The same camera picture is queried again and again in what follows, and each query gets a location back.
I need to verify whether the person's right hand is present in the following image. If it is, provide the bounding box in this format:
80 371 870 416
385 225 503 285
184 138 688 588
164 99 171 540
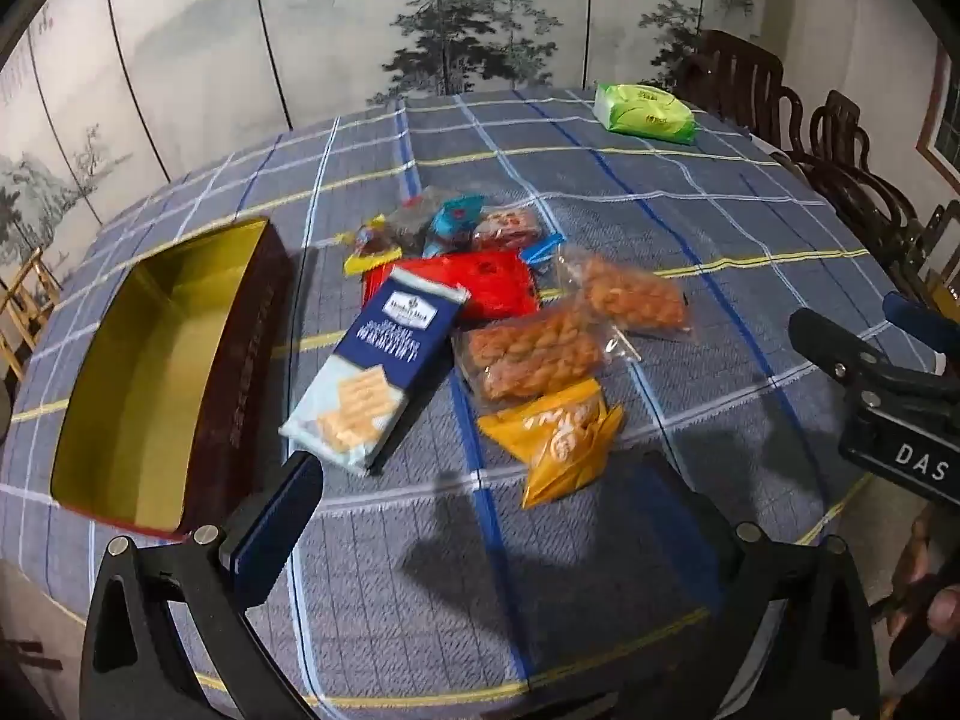
887 502 960 683

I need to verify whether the red and white pastry packet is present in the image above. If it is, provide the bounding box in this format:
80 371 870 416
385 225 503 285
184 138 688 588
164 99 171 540
471 206 542 252

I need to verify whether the red snack packet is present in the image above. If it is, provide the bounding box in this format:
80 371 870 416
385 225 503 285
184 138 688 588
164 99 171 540
362 249 541 323

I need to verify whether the blue cracker box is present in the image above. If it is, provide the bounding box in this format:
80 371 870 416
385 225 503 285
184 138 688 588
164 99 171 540
279 264 470 475

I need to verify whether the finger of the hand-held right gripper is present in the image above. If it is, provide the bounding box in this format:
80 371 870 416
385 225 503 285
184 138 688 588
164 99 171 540
883 291 960 361
789 307 960 410

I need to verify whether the framed wall picture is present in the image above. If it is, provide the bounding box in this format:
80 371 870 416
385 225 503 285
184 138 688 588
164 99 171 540
921 37 960 192

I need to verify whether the dark wooden chair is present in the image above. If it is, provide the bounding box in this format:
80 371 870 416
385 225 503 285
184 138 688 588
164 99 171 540
675 30 785 140
772 90 923 293
900 199 960 316

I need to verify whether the blue plaid tablecloth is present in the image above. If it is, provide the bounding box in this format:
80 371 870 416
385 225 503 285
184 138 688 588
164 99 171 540
0 88 923 706

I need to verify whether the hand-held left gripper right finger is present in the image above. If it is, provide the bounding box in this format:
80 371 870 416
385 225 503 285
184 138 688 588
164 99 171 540
637 454 880 720

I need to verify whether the maroon tin box gold interior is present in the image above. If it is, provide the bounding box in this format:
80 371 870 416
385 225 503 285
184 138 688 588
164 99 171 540
49 216 297 541

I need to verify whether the dark clear snack packet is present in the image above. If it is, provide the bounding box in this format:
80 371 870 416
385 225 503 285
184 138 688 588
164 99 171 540
386 187 451 252

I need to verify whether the clear fried twist packet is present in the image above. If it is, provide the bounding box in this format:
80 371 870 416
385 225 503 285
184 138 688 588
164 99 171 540
555 244 695 338
452 300 623 402

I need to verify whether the yellow candy packet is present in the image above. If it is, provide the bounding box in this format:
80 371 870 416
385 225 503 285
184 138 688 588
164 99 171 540
343 216 402 276

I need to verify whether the green tissue pack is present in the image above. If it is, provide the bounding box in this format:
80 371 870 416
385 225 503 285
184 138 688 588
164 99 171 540
594 81 700 145

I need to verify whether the painted landscape folding screen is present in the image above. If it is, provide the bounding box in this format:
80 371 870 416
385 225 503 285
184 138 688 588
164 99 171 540
0 0 796 256

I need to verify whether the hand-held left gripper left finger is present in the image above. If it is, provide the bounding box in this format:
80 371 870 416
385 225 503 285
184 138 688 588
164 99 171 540
79 450 327 720

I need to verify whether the yellow snack packet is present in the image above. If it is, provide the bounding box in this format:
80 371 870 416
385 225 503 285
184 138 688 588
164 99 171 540
478 377 625 509

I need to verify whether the bamboo chair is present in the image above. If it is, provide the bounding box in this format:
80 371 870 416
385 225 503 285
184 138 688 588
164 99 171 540
0 247 61 383

